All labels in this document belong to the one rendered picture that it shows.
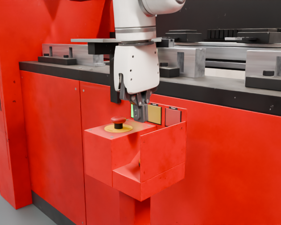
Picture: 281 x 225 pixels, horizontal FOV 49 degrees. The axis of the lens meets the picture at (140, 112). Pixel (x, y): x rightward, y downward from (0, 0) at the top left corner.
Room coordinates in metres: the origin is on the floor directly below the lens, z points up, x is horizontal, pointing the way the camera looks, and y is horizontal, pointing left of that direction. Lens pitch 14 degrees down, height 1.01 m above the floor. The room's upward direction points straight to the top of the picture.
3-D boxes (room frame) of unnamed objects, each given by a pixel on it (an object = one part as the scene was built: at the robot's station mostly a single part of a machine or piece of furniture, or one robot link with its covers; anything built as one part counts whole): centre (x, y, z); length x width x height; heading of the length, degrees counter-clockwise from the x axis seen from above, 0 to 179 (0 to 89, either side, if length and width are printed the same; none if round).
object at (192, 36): (1.33, -0.13, 1.01); 0.26 x 0.12 x 0.05; 134
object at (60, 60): (1.59, 0.44, 0.89); 0.30 x 0.05 x 0.03; 44
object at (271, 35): (1.08, -0.37, 1.01); 0.26 x 0.12 x 0.05; 134
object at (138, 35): (0.66, 0.01, 1.01); 0.09 x 0.08 x 0.03; 136
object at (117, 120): (0.75, 0.06, 0.79); 0.04 x 0.04 x 0.04
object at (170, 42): (1.19, -0.04, 0.99); 0.20 x 0.03 x 0.03; 44
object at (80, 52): (1.60, 0.36, 0.92); 0.50 x 0.06 x 0.10; 44
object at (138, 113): (0.65, 0.01, 0.85); 0.03 x 0.03 x 0.07; 46
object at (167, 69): (1.13, -0.01, 0.89); 0.30 x 0.05 x 0.03; 44
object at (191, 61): (1.16, -0.06, 0.92); 0.39 x 0.06 x 0.10; 44
